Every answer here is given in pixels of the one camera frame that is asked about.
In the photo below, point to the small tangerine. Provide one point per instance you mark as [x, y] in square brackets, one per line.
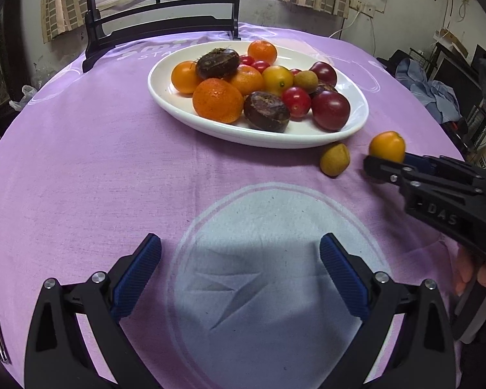
[247, 81]

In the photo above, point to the large dark red plum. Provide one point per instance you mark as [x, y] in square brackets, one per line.
[330, 110]

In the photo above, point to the tiny red cherry tomato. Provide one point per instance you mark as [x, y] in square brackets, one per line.
[295, 72]

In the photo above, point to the wall socket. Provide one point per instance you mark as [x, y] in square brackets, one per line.
[363, 8]

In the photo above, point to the small tan yellow fruit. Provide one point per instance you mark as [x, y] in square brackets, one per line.
[335, 159]
[307, 81]

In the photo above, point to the purple tablecloth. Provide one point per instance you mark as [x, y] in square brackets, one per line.
[105, 150]

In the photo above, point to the small dark purple fruit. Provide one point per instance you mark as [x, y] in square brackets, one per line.
[322, 89]

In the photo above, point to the white oval plate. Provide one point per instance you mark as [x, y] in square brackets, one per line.
[174, 105]

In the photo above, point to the rough-skinned orange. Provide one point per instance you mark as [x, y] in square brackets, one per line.
[218, 101]

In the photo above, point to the dark wooden glass cabinet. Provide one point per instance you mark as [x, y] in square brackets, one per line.
[0, 69]

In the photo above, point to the person's right hand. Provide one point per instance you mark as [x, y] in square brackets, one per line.
[465, 269]

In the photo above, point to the large yellow orange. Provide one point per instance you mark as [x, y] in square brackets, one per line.
[277, 80]

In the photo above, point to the white plastic bag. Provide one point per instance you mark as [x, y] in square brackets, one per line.
[22, 97]

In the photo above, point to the cardboard box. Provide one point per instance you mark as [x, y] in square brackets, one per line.
[451, 39]

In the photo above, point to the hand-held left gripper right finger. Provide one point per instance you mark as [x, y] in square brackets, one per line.
[346, 279]

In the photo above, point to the dark brown mangosteen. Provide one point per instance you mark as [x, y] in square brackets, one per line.
[266, 111]
[218, 63]

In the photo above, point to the black chair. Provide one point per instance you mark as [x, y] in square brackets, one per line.
[393, 58]

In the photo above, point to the black monitor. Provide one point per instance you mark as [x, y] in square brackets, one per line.
[455, 79]

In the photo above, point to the yellow kumquat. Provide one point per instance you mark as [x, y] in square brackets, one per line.
[386, 146]

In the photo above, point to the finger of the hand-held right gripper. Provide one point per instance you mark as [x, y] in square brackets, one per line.
[382, 167]
[421, 163]

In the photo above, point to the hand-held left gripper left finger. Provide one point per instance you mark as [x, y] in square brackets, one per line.
[135, 275]

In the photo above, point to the small dark red plum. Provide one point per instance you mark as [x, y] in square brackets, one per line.
[324, 73]

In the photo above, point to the blue clothes pile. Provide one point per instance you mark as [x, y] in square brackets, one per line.
[433, 93]

